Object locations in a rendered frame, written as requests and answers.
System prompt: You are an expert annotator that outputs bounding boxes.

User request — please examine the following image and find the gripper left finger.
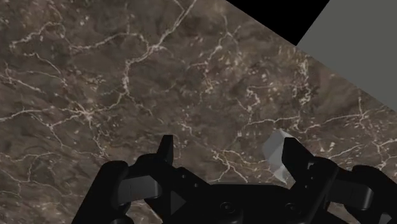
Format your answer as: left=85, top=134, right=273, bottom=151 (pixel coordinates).
left=71, top=134, right=201, bottom=224

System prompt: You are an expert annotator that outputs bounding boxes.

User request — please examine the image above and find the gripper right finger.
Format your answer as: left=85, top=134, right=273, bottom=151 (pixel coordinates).
left=261, top=129, right=397, bottom=224

